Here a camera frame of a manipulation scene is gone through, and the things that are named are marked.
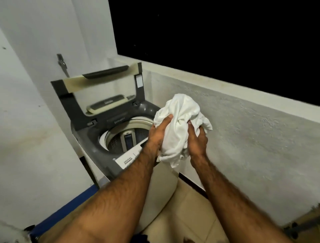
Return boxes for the person's left forearm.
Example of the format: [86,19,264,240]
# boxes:
[54,148,161,243]

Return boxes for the person's right forearm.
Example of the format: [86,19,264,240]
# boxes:
[193,155,293,243]

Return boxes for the white appliance with blue base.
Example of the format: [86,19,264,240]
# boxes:
[30,185,98,237]

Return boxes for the cream grey washing machine lid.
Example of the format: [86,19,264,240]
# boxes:
[51,62,146,131]

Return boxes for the white washing machine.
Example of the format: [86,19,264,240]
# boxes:
[51,62,181,235]

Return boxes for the person's left hand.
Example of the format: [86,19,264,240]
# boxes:
[146,114,174,161]

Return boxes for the person's right hand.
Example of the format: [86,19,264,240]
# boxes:
[187,120,209,168]

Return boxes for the large white clothes cloth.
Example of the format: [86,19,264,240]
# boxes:
[153,93,213,169]

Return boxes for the metal wall latch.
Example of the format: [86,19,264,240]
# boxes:
[57,53,68,72]

